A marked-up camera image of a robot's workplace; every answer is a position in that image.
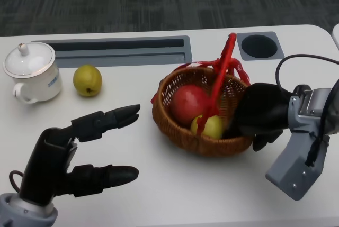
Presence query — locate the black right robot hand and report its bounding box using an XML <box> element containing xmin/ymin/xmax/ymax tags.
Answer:
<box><xmin>229</xmin><ymin>83</ymin><xmax>293</xmax><ymax>152</ymax></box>

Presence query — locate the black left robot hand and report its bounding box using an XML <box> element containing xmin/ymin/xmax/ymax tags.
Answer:
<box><xmin>20</xmin><ymin>104</ymin><xmax>141</xmax><ymax>206</ymax></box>

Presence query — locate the red apple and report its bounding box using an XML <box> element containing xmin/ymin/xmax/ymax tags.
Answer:
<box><xmin>169</xmin><ymin>84</ymin><xmax>212</xmax><ymax>127</ymax></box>

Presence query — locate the wicker basket with red handle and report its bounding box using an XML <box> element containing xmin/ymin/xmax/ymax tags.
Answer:
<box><xmin>151</xmin><ymin>33</ymin><xmax>254</xmax><ymax>158</ymax></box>

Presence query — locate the green pear with yellow tint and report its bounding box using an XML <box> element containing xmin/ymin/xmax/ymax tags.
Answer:
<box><xmin>190</xmin><ymin>115</ymin><xmax>225</xmax><ymax>140</ymax></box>

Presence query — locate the white ceramic mug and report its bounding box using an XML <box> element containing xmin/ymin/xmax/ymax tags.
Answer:
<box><xmin>3</xmin><ymin>60</ymin><xmax>62</xmax><ymax>104</ymax></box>

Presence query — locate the green pear with brown spot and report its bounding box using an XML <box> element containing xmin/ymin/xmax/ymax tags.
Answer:
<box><xmin>73</xmin><ymin>64</ymin><xmax>103</xmax><ymax>97</ymax></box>

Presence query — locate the white neighbouring table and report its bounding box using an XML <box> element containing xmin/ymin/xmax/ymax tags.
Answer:
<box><xmin>331</xmin><ymin>23</ymin><xmax>339</xmax><ymax>49</ymax></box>

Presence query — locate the white mug lid with knob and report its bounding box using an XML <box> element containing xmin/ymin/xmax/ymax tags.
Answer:
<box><xmin>2</xmin><ymin>41</ymin><xmax>56</xmax><ymax>79</ymax></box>

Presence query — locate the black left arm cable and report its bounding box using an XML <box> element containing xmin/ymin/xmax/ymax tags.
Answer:
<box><xmin>8</xmin><ymin>170</ymin><xmax>24</xmax><ymax>193</ymax></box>

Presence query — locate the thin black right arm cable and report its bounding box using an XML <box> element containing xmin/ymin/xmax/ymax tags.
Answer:
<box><xmin>274</xmin><ymin>54</ymin><xmax>339</xmax><ymax>94</ymax></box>

